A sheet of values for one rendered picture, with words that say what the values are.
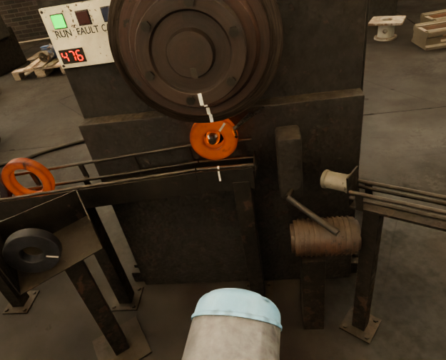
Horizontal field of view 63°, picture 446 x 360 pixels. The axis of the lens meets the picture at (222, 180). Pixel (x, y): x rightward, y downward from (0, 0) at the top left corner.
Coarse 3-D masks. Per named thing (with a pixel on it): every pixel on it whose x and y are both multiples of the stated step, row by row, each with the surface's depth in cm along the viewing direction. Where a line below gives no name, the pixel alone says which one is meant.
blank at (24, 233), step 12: (12, 240) 101; (24, 240) 102; (36, 240) 103; (48, 240) 104; (12, 252) 104; (24, 252) 108; (48, 252) 107; (60, 252) 108; (12, 264) 106; (24, 264) 107; (36, 264) 108; (48, 264) 109
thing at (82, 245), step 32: (0, 224) 114; (32, 224) 119; (64, 224) 125; (0, 256) 103; (64, 256) 114; (32, 288) 106; (96, 288) 128; (96, 320) 134; (128, 320) 161; (96, 352) 151; (128, 352) 149
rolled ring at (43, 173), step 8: (16, 160) 129; (24, 160) 129; (32, 160) 131; (8, 168) 130; (16, 168) 130; (24, 168) 130; (32, 168) 129; (40, 168) 130; (8, 176) 133; (40, 176) 131; (48, 176) 132; (8, 184) 135; (16, 184) 137; (48, 184) 133; (16, 192) 137; (24, 192) 138; (32, 192) 139
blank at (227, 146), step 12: (228, 120) 113; (192, 132) 115; (204, 132) 114; (228, 132) 114; (192, 144) 117; (204, 144) 117; (216, 144) 120; (228, 144) 116; (204, 156) 120; (216, 156) 119
